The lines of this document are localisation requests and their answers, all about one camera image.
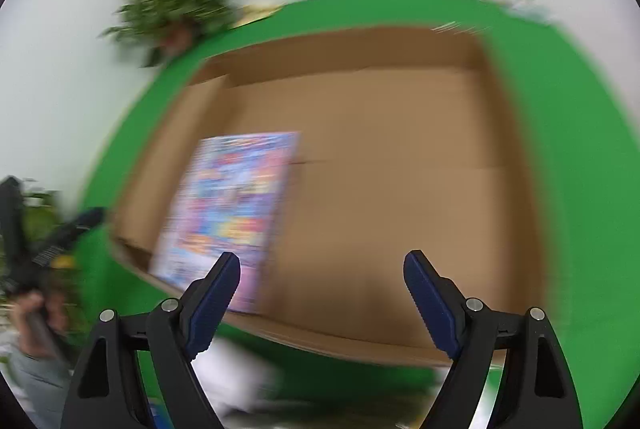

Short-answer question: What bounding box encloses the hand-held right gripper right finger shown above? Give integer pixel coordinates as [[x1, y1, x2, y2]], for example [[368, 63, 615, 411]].
[[403, 250, 583, 429]]

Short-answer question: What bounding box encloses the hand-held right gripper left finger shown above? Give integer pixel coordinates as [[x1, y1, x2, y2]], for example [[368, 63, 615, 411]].
[[60, 251, 242, 429]]

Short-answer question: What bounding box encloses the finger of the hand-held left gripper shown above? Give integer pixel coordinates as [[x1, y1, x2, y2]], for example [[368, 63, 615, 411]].
[[60, 207, 108, 245]]

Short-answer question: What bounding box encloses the brown cardboard box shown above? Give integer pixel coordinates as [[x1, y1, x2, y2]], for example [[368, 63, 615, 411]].
[[107, 25, 548, 367]]

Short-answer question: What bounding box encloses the person's left forearm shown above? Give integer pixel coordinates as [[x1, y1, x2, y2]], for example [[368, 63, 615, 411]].
[[7, 346, 73, 429]]

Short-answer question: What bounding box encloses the person's left hand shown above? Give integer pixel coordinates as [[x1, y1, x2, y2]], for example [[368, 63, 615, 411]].
[[10, 291, 71, 360]]

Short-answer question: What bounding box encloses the large-leaf green plant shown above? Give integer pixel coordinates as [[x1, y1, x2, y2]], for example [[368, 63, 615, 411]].
[[0, 189, 86, 310]]

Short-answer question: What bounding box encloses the white paper sheet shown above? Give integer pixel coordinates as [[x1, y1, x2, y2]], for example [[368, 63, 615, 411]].
[[195, 339, 281, 415]]

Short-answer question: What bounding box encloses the colourful printed flat box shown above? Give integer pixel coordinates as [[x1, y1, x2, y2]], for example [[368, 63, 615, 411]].
[[150, 131, 302, 315]]

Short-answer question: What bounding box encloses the small-leaf potted plant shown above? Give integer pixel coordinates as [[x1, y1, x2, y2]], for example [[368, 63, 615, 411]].
[[102, 0, 238, 67]]

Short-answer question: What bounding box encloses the pale yellow object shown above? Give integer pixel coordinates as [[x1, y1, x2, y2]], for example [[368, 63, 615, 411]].
[[234, 1, 286, 28]]

